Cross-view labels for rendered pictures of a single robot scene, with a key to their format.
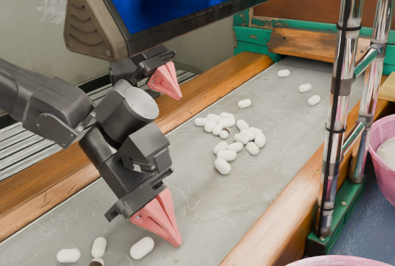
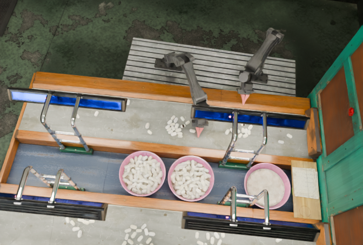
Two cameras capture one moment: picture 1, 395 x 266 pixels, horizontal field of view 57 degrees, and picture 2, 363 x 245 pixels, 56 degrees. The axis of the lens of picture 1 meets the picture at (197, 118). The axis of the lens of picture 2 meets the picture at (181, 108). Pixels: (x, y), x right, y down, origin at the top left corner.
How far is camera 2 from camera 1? 1.64 m
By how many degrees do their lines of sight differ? 47
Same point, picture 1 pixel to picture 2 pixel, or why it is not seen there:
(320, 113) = (275, 146)
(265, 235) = (208, 152)
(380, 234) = (235, 177)
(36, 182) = not seen: hidden behind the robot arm
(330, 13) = (325, 126)
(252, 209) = (217, 146)
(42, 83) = (198, 91)
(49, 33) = not seen: outside the picture
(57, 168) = not seen: hidden behind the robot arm
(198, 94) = (258, 104)
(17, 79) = (194, 87)
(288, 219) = (215, 154)
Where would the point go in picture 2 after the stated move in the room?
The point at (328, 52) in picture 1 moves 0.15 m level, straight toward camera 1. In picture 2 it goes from (309, 135) to (286, 140)
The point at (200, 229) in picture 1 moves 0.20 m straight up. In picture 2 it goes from (204, 138) to (208, 125)
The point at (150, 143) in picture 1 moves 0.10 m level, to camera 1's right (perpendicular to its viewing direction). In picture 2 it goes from (200, 122) to (211, 135)
